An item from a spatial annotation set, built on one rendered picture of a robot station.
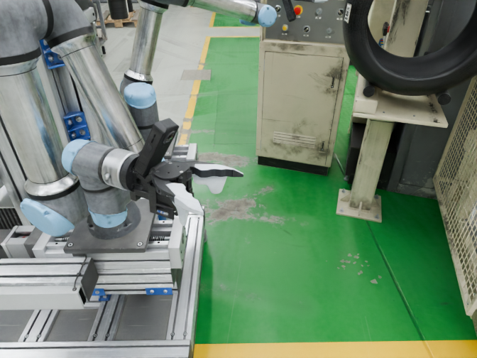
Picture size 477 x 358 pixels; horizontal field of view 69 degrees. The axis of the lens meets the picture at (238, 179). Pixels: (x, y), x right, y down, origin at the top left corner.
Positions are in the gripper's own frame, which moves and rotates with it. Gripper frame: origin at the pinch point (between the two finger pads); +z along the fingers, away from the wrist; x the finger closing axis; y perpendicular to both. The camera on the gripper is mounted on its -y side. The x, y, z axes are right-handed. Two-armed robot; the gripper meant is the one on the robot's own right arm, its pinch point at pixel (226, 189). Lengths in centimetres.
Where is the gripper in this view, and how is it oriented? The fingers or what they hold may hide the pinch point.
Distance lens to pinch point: 58.5
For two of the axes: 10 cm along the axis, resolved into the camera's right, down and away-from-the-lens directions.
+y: -0.6, 8.8, 4.6
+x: -4.2, 4.0, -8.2
